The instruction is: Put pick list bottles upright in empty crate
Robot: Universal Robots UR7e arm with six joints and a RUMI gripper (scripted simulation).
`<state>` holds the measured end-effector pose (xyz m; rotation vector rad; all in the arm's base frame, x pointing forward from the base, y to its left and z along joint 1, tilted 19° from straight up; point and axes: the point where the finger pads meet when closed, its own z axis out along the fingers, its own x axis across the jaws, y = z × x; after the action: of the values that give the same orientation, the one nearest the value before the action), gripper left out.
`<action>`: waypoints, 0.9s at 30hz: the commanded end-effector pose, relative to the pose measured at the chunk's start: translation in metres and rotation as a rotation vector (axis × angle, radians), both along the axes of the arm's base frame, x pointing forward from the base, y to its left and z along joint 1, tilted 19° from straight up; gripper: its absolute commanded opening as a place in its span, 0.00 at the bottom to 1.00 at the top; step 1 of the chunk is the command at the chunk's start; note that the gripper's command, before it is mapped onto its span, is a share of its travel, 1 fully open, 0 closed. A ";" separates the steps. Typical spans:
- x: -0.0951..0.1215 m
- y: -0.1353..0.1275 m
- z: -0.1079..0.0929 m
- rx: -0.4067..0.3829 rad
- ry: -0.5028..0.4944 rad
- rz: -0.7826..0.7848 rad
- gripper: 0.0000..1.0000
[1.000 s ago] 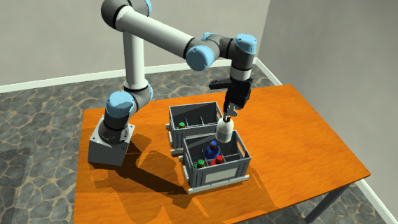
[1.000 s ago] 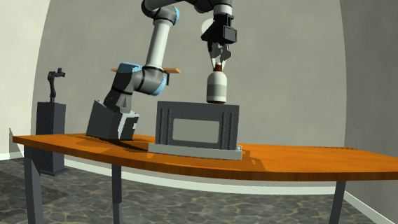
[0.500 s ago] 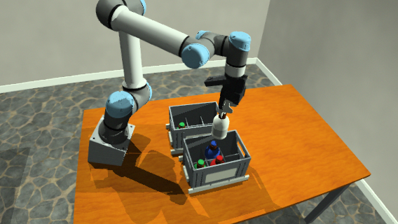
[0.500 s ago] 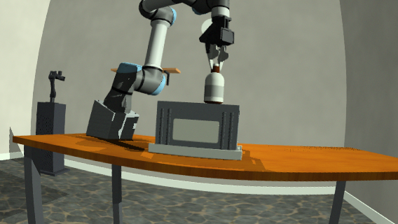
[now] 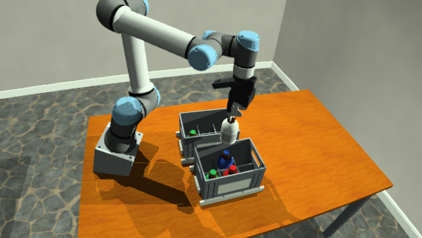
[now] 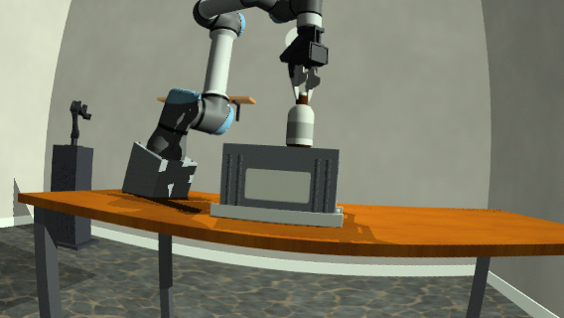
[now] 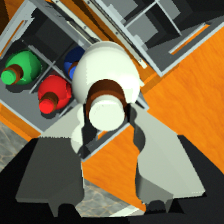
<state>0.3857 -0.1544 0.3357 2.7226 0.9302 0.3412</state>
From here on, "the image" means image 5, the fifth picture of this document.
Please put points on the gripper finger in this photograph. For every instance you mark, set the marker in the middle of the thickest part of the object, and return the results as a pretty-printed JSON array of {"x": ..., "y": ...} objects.
[
  {"x": 241, "y": 107},
  {"x": 232, "y": 109}
]

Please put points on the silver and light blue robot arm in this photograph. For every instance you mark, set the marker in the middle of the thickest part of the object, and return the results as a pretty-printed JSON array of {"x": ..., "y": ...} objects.
[{"x": 135, "y": 29}]

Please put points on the green bottle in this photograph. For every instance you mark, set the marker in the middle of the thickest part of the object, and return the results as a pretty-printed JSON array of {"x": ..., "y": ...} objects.
[
  {"x": 211, "y": 175},
  {"x": 192, "y": 133}
]

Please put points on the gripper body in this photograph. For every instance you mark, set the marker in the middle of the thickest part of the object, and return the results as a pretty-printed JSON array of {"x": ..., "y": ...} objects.
[{"x": 244, "y": 91}]

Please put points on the white bottle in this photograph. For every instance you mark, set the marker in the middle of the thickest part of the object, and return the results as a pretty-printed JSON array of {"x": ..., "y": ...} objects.
[{"x": 229, "y": 131}]

